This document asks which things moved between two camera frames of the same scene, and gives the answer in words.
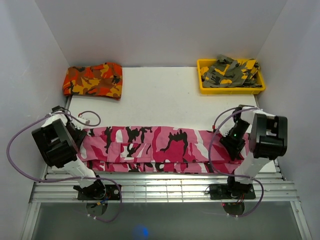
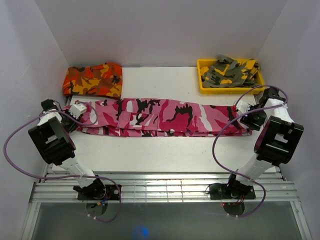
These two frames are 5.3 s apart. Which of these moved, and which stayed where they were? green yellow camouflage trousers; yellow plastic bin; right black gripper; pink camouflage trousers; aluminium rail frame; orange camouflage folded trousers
Moved: right black gripper; pink camouflage trousers
Stayed: green yellow camouflage trousers; yellow plastic bin; aluminium rail frame; orange camouflage folded trousers
